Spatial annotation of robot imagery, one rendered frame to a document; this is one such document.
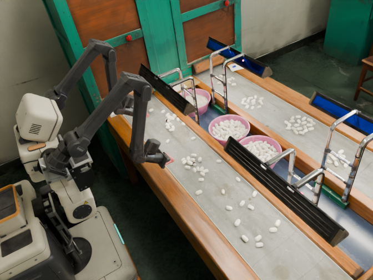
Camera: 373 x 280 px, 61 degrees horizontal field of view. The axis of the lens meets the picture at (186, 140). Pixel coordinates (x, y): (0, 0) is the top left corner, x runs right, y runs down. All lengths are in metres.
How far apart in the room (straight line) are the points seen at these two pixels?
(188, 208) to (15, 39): 2.06
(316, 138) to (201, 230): 0.93
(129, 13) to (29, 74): 1.24
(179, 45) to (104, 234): 1.47
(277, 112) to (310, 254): 1.03
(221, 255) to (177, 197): 0.40
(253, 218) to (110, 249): 1.01
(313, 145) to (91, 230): 1.56
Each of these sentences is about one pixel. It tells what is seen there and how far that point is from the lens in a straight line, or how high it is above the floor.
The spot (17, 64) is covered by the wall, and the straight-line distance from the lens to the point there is 3.10.
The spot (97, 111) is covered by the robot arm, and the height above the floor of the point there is 1.35.
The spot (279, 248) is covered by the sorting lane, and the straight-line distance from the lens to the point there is 1.55.
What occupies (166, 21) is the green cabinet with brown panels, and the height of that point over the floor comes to 1.25.
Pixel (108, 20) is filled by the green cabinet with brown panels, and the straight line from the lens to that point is 2.24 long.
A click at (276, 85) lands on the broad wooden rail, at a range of 2.46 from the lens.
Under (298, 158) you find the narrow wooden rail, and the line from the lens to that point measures 1.89.
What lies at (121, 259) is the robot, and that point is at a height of 0.28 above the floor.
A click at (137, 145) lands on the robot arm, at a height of 1.10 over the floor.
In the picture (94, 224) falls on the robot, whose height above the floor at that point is 0.28.
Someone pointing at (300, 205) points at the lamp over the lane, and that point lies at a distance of 1.26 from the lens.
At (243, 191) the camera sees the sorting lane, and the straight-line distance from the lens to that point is 1.72.
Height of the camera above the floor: 2.08
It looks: 41 degrees down
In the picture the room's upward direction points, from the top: 10 degrees counter-clockwise
